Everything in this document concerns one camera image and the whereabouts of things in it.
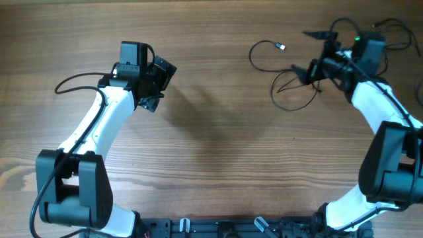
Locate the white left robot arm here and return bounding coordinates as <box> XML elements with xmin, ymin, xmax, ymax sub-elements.
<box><xmin>29</xmin><ymin>41</ymin><xmax>176</xmax><ymax>237</ymax></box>

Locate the black USB-C cable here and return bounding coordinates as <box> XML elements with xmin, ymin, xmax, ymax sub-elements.
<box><xmin>371</xmin><ymin>17</ymin><xmax>423</xmax><ymax>106</ymax></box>

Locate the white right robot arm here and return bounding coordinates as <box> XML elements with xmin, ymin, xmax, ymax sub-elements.
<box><xmin>303</xmin><ymin>31</ymin><xmax>422</xmax><ymax>232</ymax></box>

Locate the black left camera cable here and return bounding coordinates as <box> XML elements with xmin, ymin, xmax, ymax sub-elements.
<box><xmin>28</xmin><ymin>71</ymin><xmax>116</xmax><ymax>238</ymax></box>

